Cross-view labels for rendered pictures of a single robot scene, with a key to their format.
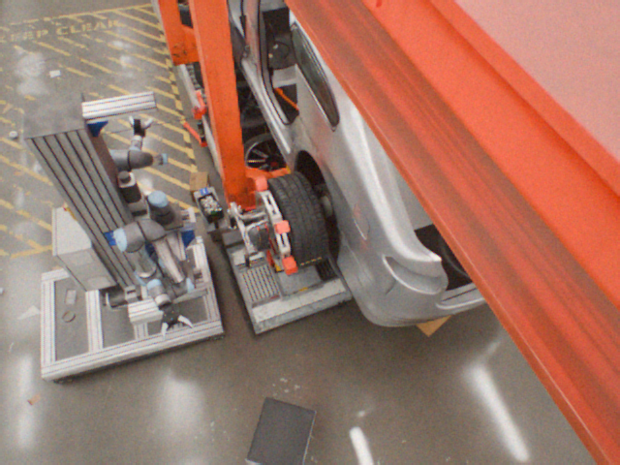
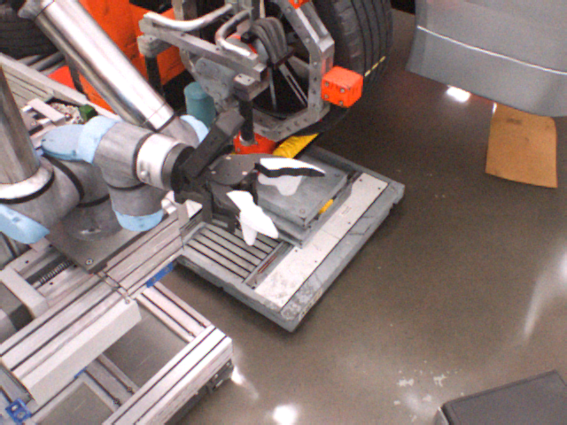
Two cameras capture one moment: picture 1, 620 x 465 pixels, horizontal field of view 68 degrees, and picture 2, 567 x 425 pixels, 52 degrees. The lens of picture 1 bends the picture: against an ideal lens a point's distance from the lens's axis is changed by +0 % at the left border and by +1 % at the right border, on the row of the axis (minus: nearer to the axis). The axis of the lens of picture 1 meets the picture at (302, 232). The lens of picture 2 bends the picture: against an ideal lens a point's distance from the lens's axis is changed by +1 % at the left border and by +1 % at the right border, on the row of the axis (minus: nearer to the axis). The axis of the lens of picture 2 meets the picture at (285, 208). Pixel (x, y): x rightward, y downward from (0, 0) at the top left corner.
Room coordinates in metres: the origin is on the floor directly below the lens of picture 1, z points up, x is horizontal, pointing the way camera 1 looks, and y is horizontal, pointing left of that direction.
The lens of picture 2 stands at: (0.37, 0.89, 1.78)
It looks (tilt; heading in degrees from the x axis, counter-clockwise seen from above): 46 degrees down; 330
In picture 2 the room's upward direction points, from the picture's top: straight up
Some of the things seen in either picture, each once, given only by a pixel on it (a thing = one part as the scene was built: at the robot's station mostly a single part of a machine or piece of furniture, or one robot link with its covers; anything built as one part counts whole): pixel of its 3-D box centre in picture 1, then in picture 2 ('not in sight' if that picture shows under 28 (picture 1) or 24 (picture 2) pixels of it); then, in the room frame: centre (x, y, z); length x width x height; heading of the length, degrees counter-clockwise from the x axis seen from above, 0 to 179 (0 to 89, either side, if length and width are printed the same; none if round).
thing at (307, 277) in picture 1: (294, 259); (283, 156); (1.82, 0.06, 0.32); 0.40 x 0.30 x 0.28; 24
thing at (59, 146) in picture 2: (169, 264); (77, 161); (1.36, 0.81, 0.98); 0.13 x 0.12 x 0.14; 124
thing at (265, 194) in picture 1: (271, 228); (250, 52); (1.75, 0.21, 0.85); 0.54 x 0.07 x 0.54; 24
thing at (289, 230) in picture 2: (292, 266); (275, 188); (1.86, 0.07, 0.13); 0.50 x 0.36 x 0.10; 24
